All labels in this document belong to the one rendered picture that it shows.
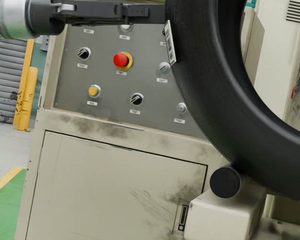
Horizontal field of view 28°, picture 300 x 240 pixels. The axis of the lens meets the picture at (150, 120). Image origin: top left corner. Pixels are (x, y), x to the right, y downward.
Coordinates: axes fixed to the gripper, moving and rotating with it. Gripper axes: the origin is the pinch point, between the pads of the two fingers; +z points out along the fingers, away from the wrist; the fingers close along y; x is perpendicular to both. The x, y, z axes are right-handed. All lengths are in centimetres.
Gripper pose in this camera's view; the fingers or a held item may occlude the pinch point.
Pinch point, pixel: (151, 14)
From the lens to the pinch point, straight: 99.4
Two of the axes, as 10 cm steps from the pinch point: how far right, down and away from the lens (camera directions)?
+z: 9.6, 0.5, -2.6
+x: -0.5, 10.0, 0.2
